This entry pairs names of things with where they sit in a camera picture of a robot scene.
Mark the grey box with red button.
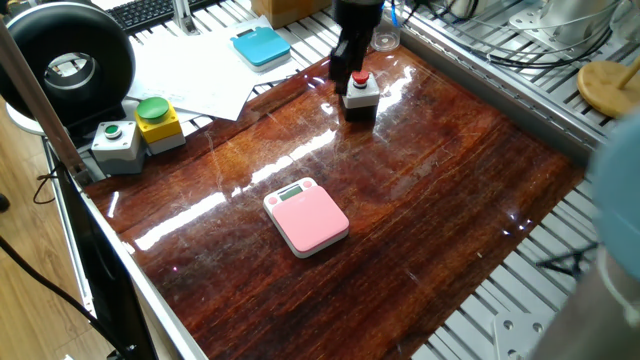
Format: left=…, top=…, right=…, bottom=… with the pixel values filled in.
left=341, top=69, right=382, bottom=123

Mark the grey box with green button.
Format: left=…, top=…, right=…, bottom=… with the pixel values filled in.
left=90, top=119, right=148, bottom=177

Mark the pink and white kitchen scale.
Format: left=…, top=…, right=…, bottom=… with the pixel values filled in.
left=262, top=176, right=351, bottom=260

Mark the silver metal stand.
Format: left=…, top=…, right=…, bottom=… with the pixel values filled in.
left=171, top=0, right=202, bottom=37

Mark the teal and white kitchen scale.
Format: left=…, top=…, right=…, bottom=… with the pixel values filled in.
left=229, top=25, right=293, bottom=73

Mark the yellow box with green button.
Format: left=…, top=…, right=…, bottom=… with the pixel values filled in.
left=133, top=96, right=188, bottom=156

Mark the spare silver mounting plate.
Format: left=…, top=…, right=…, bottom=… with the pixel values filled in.
left=508, top=0, right=617, bottom=50

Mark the black ring light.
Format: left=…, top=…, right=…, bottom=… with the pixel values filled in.
left=0, top=1, right=137, bottom=137

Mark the thick black floor cable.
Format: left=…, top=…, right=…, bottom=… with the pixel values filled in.
left=0, top=234, right=132, bottom=360

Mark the brown cardboard box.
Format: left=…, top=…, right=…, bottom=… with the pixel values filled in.
left=249, top=0, right=335, bottom=30

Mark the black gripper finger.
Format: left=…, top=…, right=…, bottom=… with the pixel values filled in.
left=349, top=28, right=374, bottom=74
left=327, top=29, right=354, bottom=97

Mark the round wooden stand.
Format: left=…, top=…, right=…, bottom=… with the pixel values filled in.
left=575, top=54, right=640, bottom=122

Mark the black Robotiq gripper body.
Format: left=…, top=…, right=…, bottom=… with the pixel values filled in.
left=331, top=0, right=387, bottom=32

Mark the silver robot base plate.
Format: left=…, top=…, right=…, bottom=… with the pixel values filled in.
left=491, top=311, right=557, bottom=360

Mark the black cable bundle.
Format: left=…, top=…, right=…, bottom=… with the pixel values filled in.
left=413, top=0, right=615, bottom=70

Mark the black computer keyboard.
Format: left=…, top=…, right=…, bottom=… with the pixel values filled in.
left=104, top=0, right=222, bottom=36

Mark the aluminium frame post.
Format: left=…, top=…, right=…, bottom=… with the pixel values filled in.
left=0, top=19, right=94, bottom=187

